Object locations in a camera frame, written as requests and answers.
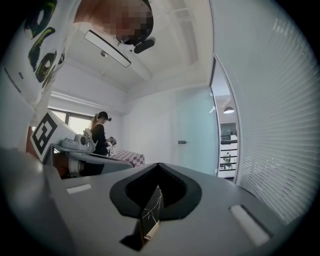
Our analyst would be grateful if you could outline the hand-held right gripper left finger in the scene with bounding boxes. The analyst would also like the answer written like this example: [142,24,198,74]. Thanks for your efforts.
[59,162,159,256]

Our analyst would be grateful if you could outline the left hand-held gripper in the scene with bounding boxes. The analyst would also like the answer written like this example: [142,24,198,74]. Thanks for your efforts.
[31,109,136,179]

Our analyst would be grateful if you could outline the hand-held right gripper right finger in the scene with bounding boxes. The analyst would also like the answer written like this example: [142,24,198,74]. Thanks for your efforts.
[149,162,296,256]

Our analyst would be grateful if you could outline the person's left forearm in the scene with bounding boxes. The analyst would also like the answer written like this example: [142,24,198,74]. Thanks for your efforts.
[25,125,35,155]

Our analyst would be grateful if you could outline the dark framed window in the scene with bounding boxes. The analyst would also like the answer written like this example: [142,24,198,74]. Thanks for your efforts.
[47,107,101,137]

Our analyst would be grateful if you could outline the frosted glass door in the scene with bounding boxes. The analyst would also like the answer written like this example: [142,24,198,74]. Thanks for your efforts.
[174,89,219,177]

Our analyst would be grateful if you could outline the white venetian blinds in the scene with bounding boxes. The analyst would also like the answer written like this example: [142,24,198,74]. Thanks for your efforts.
[211,0,320,226]

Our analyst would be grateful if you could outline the rectangular ceiling light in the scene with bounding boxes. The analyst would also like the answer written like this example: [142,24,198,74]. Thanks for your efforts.
[83,29,132,68]

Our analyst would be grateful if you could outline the person's white printed shirt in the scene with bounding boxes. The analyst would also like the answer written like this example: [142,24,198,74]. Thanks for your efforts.
[0,0,76,256]

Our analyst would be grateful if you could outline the person's head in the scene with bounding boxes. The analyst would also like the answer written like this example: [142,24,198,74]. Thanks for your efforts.
[73,0,155,46]

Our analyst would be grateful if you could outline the ceiling air vent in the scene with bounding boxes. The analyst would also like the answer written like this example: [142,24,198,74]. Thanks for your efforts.
[174,0,200,65]

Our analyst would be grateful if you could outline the black head-worn camera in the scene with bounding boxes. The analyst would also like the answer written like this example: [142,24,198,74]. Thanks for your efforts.
[133,36,157,55]

